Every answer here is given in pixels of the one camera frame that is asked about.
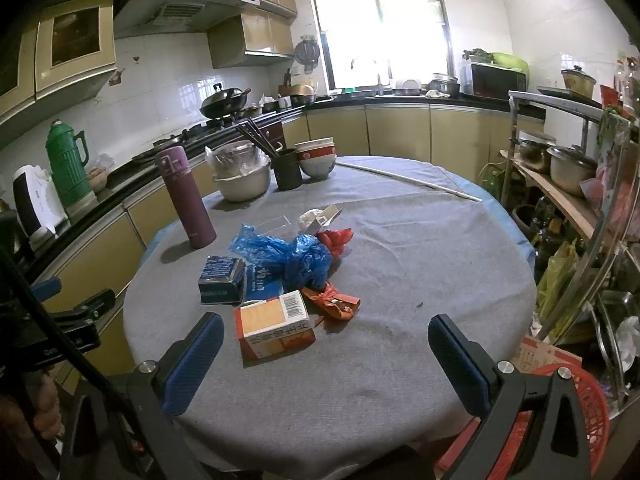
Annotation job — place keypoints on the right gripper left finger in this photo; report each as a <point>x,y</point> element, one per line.
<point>162,390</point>

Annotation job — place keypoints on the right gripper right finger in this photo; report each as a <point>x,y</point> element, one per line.
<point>531,426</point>

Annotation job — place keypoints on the dark blue carton box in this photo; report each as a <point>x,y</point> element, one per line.
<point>222,280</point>

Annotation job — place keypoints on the orange white carton box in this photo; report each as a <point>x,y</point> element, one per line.
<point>271,327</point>

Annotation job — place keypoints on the orange wrapper bundle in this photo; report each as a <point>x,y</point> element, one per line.
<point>332,302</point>

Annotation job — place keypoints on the blue plastic bag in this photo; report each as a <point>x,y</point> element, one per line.
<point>302,262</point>

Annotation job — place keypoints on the red plastic bag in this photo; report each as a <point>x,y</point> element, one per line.
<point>335,241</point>

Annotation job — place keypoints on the white long box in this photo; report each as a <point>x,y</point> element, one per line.
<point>321,219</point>

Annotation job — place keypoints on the red plastic trash basket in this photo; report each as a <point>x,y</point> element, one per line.
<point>594,409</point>

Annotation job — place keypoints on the person's left hand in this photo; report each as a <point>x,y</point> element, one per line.
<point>47,420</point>

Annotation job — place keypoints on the cardboard box on floor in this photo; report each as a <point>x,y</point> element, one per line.
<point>533,354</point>

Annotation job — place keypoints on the green thermos jug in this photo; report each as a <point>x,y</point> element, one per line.
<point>68,155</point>

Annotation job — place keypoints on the grey tablecloth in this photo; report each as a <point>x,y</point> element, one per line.
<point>365,386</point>

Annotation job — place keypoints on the clear plastic sheet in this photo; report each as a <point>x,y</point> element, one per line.
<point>276,227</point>

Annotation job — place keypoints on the long white stick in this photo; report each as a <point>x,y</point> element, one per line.
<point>411,180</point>

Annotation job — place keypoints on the crumpled white tissue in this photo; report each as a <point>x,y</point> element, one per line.
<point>306,219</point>

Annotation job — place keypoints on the maroon thermos bottle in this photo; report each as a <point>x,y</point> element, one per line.
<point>175,170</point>

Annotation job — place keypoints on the steel pot with lid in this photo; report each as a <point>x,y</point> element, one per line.
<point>241,172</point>

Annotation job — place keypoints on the steel pot on rack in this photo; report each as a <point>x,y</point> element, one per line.
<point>569,168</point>

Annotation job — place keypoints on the metal storage rack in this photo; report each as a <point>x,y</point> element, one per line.
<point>586,301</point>

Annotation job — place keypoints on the dark chopstick holder cup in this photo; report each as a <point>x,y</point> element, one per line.
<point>286,170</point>

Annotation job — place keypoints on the stacked red white bowls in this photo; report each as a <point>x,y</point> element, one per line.
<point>316,157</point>

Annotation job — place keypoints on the black wok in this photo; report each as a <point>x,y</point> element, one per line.
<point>223,102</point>

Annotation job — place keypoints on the black microwave oven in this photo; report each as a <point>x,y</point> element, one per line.
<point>492,81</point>

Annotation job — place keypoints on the clay pot on rack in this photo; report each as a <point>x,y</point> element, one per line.
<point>576,80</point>

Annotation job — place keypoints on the range hood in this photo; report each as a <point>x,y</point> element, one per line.
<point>153,17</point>

